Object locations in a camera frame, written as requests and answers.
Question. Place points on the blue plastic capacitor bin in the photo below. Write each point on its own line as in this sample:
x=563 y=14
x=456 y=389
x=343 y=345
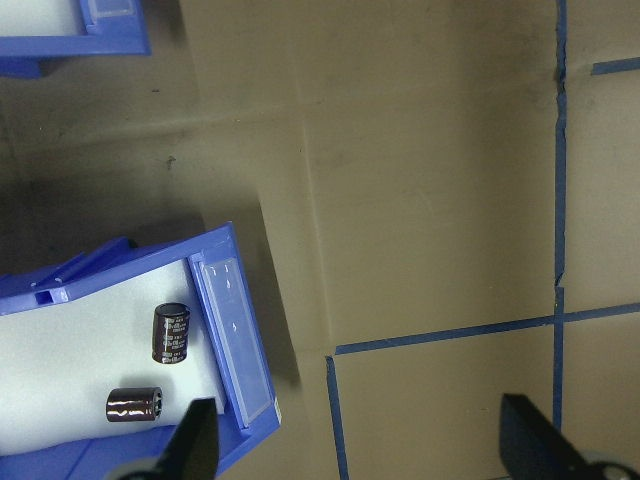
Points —
x=125 y=262

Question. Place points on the blue plastic push-button bin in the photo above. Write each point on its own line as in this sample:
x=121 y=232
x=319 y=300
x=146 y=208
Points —
x=75 y=46

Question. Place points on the dark brown cylindrical capacitor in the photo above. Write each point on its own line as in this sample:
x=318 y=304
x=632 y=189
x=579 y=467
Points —
x=134 y=404
x=171 y=332

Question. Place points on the white foam bin liner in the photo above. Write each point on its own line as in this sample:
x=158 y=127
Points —
x=60 y=360

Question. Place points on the small assorted parts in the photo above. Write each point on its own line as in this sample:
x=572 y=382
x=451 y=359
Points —
x=35 y=15

